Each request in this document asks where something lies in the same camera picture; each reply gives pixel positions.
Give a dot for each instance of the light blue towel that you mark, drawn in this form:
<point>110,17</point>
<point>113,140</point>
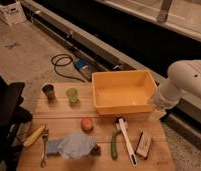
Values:
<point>76,146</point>

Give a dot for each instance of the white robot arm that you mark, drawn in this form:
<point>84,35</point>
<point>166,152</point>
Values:
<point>182,76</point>

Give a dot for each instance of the green plastic cup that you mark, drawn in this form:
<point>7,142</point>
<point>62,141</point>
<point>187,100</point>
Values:
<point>72,95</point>

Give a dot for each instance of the dark brown cup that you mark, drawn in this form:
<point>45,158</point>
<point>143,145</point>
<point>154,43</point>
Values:
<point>48,90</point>

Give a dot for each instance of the yellow plastic bin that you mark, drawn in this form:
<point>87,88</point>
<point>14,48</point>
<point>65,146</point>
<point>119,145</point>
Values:
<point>123,92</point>

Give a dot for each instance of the blue power box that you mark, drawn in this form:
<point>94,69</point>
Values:
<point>82,65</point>

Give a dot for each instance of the orange peach toy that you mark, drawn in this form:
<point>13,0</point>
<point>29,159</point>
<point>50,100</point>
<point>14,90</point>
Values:
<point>87,124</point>

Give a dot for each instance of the white dish brush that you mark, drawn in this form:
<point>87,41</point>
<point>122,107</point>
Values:
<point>121,125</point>

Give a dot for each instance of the green cucumber toy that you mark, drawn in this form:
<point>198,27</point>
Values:
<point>113,147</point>

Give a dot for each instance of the dark grapes toy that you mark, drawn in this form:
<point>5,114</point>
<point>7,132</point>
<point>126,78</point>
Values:
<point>96,150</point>

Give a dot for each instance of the black white eraser block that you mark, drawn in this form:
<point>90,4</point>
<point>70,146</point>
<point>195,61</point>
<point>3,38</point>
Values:
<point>143,145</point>

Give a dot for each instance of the blue sponge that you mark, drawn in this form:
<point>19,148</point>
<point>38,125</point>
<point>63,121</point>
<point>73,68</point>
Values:
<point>52,147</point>

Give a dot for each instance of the black chair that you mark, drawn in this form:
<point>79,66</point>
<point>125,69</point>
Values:
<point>12,115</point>

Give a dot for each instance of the white cardboard box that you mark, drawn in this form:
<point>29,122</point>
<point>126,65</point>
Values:
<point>12,14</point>

